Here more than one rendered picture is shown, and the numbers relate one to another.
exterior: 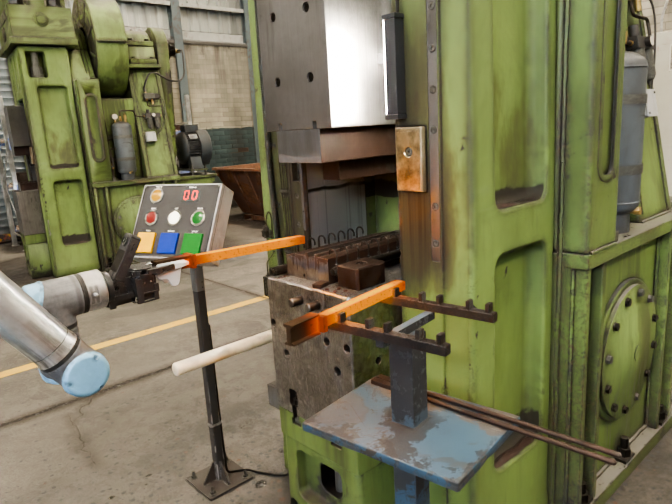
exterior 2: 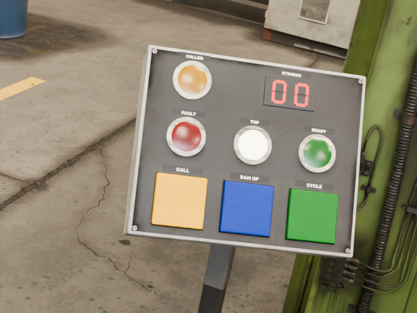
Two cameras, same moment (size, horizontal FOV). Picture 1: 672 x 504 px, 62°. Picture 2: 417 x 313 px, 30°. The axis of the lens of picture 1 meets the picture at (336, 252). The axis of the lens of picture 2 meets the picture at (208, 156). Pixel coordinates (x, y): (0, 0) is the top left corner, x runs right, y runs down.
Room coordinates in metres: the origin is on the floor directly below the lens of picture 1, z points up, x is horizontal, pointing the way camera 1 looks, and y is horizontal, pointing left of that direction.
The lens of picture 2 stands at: (1.08, 1.21, 1.49)
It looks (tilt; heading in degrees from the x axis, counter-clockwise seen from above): 22 degrees down; 327
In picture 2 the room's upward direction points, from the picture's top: 11 degrees clockwise
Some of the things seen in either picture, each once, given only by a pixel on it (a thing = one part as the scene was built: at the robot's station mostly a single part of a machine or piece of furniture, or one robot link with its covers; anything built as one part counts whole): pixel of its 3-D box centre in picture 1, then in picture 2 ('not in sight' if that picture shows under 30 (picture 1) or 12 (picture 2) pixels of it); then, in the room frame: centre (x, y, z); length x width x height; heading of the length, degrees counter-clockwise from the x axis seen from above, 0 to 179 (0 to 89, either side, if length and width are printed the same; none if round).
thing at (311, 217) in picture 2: (192, 244); (311, 216); (1.87, 0.49, 1.01); 0.07 x 0.05 x 0.07; 67
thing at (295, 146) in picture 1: (349, 142); not in sight; (1.81, -0.06, 1.32); 0.42 x 0.20 x 0.10; 132
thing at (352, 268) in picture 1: (361, 273); not in sight; (1.57, -0.07, 0.95); 0.12 x 0.08 x 0.06; 132
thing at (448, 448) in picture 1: (409, 422); not in sight; (1.16, -0.15, 0.70); 0.40 x 0.30 x 0.02; 50
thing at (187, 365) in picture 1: (231, 349); not in sight; (1.86, 0.39, 0.62); 0.44 x 0.05 x 0.05; 132
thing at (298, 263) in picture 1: (355, 252); not in sight; (1.81, -0.06, 0.96); 0.42 x 0.20 x 0.09; 132
